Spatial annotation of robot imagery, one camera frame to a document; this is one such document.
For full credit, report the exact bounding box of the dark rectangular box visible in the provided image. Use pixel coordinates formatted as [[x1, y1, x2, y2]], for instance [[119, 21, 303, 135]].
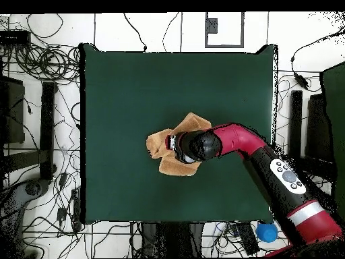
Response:
[[305, 92, 332, 163], [0, 76, 26, 145]]

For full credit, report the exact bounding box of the tan terry towel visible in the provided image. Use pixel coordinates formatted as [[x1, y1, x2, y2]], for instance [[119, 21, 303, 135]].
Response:
[[146, 111, 212, 177]]

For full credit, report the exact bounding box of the thin black cable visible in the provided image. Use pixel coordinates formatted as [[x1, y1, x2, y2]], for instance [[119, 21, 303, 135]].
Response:
[[162, 11, 180, 53]]

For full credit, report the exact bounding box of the coiled black cable bundle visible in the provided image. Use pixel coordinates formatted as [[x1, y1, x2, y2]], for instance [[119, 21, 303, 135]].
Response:
[[14, 44, 81, 82]]

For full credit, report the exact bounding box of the black power strip with plugs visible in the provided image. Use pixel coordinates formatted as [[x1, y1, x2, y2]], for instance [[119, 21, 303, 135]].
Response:
[[71, 188, 82, 232]]

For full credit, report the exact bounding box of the flat black device box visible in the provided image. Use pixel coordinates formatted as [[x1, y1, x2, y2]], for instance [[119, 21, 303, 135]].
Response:
[[0, 30, 32, 47]]

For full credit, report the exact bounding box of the long black power strip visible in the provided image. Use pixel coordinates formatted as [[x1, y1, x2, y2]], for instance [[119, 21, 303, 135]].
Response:
[[235, 221, 261, 256]]

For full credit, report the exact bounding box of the black stand column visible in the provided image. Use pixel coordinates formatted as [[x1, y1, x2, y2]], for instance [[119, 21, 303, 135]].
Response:
[[139, 221, 206, 258]]

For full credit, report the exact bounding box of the dark green table cloth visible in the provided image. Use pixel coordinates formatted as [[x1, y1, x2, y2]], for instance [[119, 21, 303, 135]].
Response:
[[79, 42, 280, 225]]

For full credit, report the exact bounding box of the black cable with plug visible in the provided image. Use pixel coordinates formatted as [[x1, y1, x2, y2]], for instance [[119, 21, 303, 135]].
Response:
[[123, 12, 148, 53]]

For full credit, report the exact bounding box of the blue plastic cup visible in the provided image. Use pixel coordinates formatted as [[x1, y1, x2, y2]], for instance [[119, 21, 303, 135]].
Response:
[[255, 222, 279, 243]]

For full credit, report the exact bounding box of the black power adapter with cable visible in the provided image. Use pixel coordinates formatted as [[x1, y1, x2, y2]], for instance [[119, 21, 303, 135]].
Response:
[[290, 30, 345, 92]]

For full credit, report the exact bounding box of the small dark grey box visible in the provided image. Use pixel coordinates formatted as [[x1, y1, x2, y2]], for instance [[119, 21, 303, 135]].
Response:
[[206, 18, 218, 34]]

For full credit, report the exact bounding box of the grey square floor frame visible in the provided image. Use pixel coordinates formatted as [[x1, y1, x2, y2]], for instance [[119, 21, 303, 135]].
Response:
[[204, 11, 245, 49]]

